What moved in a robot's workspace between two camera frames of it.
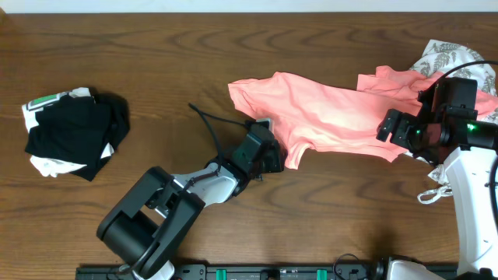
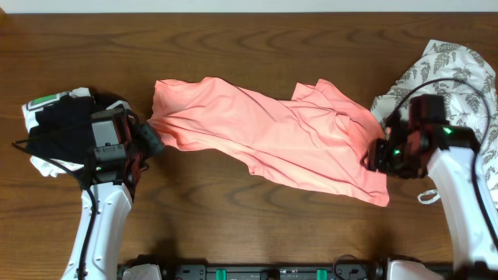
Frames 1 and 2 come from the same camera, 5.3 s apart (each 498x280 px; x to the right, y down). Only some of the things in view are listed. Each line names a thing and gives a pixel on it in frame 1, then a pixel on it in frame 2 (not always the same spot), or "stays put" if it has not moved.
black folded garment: x=76 y=130 stays put
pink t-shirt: x=308 y=115 → x=319 y=138
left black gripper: x=277 y=153 → x=145 y=131
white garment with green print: x=50 y=167 stays put
